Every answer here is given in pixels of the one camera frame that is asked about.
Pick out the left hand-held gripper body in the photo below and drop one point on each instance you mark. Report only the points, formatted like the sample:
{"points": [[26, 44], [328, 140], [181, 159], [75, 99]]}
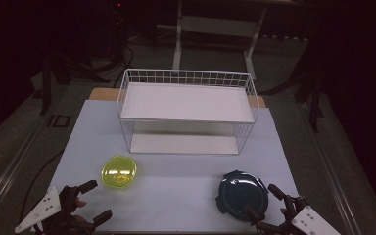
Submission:
{"points": [[42, 209]]}

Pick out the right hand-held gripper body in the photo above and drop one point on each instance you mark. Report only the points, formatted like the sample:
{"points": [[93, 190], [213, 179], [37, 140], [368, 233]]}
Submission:
{"points": [[310, 222]]}

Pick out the dark blue lidded glass container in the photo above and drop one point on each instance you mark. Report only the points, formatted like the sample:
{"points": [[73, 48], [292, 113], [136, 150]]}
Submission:
{"points": [[241, 194]]}

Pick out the yellow-green translucent bowl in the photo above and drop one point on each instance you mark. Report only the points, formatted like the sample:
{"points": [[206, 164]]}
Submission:
{"points": [[119, 172]]}

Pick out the person's left hand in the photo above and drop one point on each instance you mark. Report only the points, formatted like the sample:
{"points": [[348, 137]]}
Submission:
{"points": [[81, 203]]}

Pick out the person's right hand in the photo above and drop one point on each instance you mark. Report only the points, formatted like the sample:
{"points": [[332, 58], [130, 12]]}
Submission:
{"points": [[283, 211]]}

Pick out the pale blue table mat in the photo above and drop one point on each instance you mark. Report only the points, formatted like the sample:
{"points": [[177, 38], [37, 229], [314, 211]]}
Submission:
{"points": [[192, 186]]}

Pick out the black floor socket box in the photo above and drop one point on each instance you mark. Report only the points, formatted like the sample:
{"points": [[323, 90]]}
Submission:
{"points": [[58, 120]]}

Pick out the black metal stand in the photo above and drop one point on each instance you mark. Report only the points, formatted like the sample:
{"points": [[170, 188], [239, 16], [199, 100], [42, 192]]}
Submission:
{"points": [[316, 98]]}

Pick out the white metal table frame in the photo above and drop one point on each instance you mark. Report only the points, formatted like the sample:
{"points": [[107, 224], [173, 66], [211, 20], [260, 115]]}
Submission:
{"points": [[218, 26]]}

